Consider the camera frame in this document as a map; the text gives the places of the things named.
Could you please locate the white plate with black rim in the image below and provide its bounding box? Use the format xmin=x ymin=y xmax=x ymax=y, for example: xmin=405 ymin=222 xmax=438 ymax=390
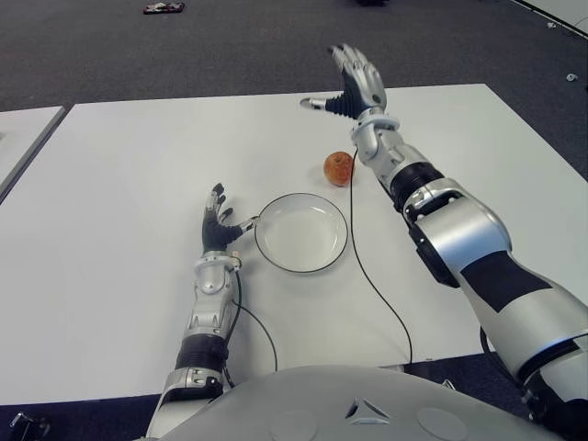
xmin=254 ymin=192 xmax=349 ymax=277

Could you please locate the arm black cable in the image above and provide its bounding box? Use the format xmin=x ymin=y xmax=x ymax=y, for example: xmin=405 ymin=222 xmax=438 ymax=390
xmin=224 ymin=268 xmax=279 ymax=387
xmin=348 ymin=144 xmax=413 ymax=367

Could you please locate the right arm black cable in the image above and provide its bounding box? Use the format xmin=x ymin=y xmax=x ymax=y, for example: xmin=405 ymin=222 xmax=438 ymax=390
xmin=348 ymin=144 xmax=413 ymax=367

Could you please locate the red yellow apple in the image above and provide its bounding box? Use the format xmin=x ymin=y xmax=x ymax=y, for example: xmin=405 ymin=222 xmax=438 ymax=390
xmin=323 ymin=151 xmax=356 ymax=188

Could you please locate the black device on floor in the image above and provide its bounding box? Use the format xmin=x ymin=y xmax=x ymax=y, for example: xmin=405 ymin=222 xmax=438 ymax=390
xmin=8 ymin=412 xmax=51 ymax=441

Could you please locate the neighbouring white table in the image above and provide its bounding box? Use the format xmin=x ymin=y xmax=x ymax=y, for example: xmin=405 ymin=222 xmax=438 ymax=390
xmin=0 ymin=106 xmax=68 ymax=203

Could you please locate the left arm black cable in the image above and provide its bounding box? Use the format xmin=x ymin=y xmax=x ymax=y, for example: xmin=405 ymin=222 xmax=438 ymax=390
xmin=224 ymin=268 xmax=279 ymax=387

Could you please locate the grey robot torso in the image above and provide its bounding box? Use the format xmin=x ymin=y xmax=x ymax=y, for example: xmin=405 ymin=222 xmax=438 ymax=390
xmin=158 ymin=365 xmax=571 ymax=441

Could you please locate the white table with black edge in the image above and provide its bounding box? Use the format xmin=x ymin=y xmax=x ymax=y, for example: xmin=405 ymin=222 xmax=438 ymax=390
xmin=518 ymin=0 xmax=588 ymax=36

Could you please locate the dark colourful flat packet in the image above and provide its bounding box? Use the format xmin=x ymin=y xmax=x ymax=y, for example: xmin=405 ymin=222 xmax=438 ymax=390
xmin=142 ymin=1 xmax=186 ymax=15

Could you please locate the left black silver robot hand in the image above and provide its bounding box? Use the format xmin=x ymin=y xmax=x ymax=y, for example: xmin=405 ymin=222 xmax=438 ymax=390
xmin=200 ymin=182 xmax=261 ymax=254

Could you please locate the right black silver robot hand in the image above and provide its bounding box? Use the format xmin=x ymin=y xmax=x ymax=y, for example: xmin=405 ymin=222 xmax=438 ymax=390
xmin=299 ymin=43 xmax=388 ymax=121

